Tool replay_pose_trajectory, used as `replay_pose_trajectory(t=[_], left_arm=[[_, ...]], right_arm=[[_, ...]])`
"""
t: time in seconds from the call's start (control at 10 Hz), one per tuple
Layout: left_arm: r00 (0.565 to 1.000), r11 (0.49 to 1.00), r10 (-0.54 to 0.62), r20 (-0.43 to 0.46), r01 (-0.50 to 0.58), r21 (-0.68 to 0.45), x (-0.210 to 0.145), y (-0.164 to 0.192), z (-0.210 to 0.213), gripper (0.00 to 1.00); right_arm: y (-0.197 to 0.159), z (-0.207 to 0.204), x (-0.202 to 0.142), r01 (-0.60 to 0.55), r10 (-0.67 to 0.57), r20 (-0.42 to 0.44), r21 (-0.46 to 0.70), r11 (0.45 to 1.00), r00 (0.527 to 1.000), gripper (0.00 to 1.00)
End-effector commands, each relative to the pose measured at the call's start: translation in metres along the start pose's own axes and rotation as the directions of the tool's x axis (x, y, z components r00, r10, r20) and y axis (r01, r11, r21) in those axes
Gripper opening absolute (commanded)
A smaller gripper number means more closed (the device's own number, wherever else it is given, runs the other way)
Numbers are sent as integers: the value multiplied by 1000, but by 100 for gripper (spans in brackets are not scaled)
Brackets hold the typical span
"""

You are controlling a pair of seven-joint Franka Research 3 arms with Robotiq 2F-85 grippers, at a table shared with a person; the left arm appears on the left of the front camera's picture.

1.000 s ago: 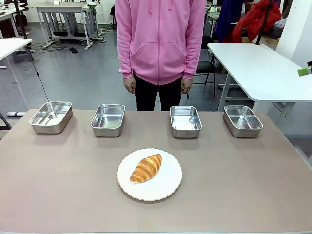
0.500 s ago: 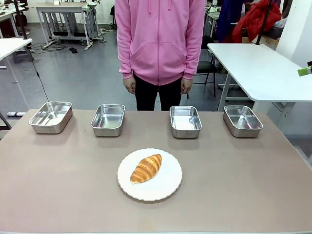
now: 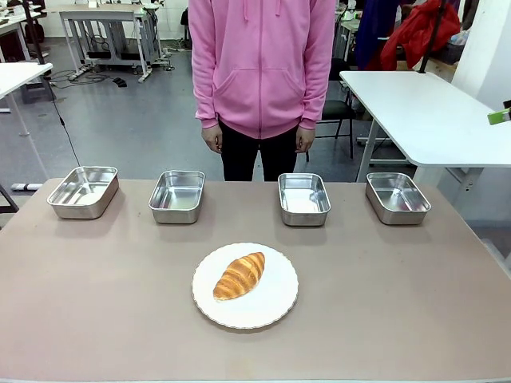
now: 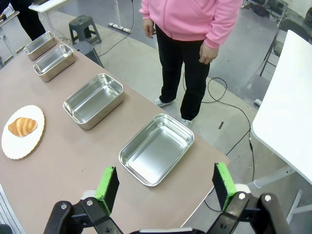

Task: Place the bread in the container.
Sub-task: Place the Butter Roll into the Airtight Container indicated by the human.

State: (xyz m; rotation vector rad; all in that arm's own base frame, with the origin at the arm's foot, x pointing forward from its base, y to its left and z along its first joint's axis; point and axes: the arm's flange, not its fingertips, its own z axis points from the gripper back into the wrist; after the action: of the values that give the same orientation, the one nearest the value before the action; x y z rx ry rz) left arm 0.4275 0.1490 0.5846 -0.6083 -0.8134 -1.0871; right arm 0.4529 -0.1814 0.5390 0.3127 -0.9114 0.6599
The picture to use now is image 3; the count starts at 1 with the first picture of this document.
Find rectangular steel container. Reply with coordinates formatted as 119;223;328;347
365;172;432;226
148;169;206;225
46;165;120;220
277;172;332;227

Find person's left hand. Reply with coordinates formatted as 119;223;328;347
295;126;317;155

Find person's right hand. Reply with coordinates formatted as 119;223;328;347
201;124;224;155

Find large white table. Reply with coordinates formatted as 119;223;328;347
339;70;511;219

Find dark storage basket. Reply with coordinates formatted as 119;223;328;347
438;38;466;66

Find black slanted pole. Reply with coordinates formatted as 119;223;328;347
418;0;447;74

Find red jacket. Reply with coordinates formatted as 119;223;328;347
379;0;462;72

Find dark blue cloth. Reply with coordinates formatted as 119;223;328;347
354;0;404;71

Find black chair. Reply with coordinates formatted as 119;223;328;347
306;57;357;163

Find pink zip hoodie torso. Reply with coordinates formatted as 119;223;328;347
188;0;337;140

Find black trousers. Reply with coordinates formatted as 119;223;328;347
218;119;300;183

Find golden brown croissant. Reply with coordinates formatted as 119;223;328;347
212;251;266;302

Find white scalloped plate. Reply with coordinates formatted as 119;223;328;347
191;242;299;330

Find grey metal desk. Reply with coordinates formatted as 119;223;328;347
58;3;164;84

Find black stand pole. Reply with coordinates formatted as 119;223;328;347
22;0;47;65

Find small white table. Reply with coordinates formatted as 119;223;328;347
0;61;53;180

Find black table leg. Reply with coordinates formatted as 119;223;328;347
0;183;20;215

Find thin black cable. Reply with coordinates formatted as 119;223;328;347
42;75;83;168

